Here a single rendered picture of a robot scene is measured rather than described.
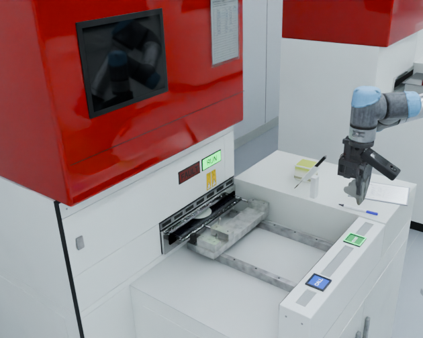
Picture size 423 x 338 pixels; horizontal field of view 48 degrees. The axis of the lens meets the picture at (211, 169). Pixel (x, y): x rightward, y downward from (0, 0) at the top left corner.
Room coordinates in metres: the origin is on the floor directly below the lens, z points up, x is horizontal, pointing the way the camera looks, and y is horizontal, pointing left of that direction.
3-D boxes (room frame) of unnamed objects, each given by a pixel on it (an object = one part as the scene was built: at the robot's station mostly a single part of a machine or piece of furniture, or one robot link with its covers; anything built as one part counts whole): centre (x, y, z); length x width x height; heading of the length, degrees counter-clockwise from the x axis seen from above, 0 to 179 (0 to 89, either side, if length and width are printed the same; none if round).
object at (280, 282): (1.33, -0.10, 0.84); 0.50 x 0.02 x 0.03; 52
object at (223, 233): (1.47, -0.03, 0.89); 0.08 x 0.03 x 0.03; 52
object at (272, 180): (1.71, -0.44, 0.89); 0.62 x 0.35 x 0.14; 52
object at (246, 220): (1.53, -0.08, 0.87); 0.36 x 0.08 x 0.03; 142
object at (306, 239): (1.55, -0.27, 0.84); 0.50 x 0.02 x 0.03; 52
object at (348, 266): (1.19, -0.37, 0.89); 0.55 x 0.09 x 0.14; 142
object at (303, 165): (1.74, -0.38, 1.00); 0.07 x 0.07 x 0.07; 55
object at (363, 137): (1.30, -0.44, 1.33); 0.08 x 0.08 x 0.05
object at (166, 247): (1.58, 0.05, 0.89); 0.44 x 0.02 x 0.10; 142
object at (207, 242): (1.40, 0.02, 0.89); 0.08 x 0.03 x 0.03; 52
